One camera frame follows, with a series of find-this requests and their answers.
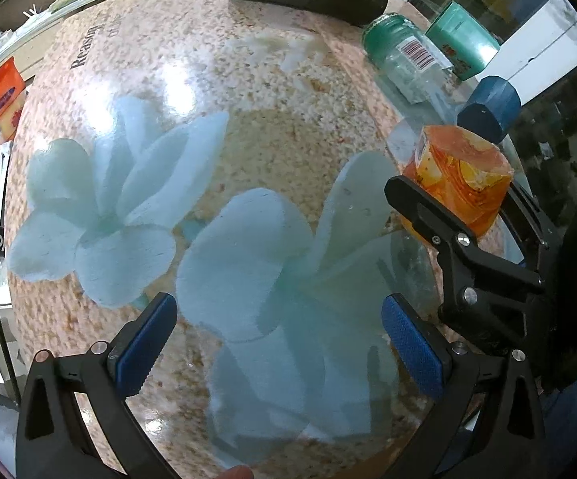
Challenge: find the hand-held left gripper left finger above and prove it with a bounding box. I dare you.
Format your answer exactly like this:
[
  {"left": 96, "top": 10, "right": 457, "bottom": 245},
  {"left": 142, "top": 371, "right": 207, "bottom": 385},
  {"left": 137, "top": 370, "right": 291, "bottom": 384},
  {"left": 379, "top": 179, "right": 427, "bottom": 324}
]
[{"left": 15, "top": 292, "right": 179, "bottom": 479}]

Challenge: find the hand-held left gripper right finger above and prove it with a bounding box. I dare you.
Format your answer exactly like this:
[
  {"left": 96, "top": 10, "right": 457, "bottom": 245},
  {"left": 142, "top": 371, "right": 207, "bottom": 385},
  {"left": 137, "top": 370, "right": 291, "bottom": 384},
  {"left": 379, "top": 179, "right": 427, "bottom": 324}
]
[{"left": 381, "top": 293, "right": 549, "bottom": 479}]

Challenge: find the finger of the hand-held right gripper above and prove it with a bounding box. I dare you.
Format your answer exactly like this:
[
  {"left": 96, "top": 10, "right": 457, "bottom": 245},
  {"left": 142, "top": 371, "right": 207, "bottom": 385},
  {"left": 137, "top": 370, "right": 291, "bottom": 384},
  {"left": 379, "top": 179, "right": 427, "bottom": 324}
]
[
  {"left": 384, "top": 174, "right": 545, "bottom": 355},
  {"left": 502, "top": 178, "right": 549, "bottom": 261}
]

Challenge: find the orange patterned cup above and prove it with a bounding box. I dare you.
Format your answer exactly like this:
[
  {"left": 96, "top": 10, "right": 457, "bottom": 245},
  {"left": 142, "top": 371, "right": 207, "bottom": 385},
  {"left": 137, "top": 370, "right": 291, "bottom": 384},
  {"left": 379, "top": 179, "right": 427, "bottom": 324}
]
[{"left": 400, "top": 126, "right": 514, "bottom": 240}]

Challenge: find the blue bottle cap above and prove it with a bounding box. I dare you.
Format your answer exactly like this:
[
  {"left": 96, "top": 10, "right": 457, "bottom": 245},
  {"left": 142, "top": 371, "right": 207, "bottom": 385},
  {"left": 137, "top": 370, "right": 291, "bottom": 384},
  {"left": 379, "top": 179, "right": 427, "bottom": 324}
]
[{"left": 457, "top": 75, "right": 522, "bottom": 143}]

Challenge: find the teal plastic container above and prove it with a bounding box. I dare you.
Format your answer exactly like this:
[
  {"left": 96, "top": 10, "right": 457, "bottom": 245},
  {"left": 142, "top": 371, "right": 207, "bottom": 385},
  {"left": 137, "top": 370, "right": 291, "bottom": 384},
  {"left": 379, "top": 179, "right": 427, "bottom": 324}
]
[{"left": 425, "top": 1, "right": 501, "bottom": 81}]

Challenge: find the floral printed tablecloth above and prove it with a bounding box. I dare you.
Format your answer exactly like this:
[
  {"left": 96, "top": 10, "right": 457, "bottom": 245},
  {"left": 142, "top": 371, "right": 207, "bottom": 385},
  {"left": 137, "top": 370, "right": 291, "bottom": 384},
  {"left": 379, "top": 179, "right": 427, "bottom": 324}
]
[{"left": 4, "top": 0, "right": 529, "bottom": 475}]

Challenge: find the green glass jar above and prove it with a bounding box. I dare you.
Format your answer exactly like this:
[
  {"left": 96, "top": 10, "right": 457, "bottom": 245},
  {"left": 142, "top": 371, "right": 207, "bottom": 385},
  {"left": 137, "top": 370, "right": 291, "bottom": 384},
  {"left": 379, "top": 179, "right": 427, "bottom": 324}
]
[{"left": 362, "top": 13, "right": 455, "bottom": 105}]

